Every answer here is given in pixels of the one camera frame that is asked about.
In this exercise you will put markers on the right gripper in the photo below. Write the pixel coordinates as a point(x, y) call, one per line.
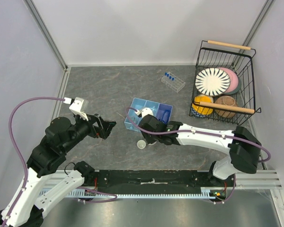
point(148, 139)

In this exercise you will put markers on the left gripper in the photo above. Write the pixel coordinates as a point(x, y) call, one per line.
point(104, 128)

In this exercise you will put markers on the blue compartment organizer box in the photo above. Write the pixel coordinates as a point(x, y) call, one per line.
point(137, 103)

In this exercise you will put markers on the blue safety glasses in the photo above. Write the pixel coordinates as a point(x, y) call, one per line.
point(165, 116)

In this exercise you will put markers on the small white dish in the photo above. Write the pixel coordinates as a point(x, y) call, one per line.
point(141, 144)

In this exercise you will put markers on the clear test tube rack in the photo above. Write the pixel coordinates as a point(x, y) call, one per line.
point(175, 85)

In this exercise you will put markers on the black wire dish basket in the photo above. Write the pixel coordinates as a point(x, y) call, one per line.
point(235, 108)

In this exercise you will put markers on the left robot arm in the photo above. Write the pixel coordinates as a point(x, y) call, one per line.
point(26, 209)

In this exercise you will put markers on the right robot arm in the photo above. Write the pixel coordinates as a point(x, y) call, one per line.
point(240, 146)

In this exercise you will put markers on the yellow bowl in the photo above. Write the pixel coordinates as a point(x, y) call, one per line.
point(200, 111)

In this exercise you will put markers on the white blue striped plate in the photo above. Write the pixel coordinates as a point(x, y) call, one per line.
point(212, 81)

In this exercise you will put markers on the pink plate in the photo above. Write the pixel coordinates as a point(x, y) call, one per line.
point(233, 76)

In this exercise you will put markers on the dark green plate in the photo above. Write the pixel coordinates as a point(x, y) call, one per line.
point(234, 88)

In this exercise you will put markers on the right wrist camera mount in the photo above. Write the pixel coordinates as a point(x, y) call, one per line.
point(144, 112)

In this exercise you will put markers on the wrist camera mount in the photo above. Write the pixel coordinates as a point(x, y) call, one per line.
point(144, 112)
point(77, 106)

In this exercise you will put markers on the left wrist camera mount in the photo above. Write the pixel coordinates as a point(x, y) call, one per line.
point(77, 106)

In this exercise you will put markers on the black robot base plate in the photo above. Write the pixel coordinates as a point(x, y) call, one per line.
point(151, 181)

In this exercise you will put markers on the light blue cable duct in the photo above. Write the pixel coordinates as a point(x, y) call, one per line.
point(83, 194)

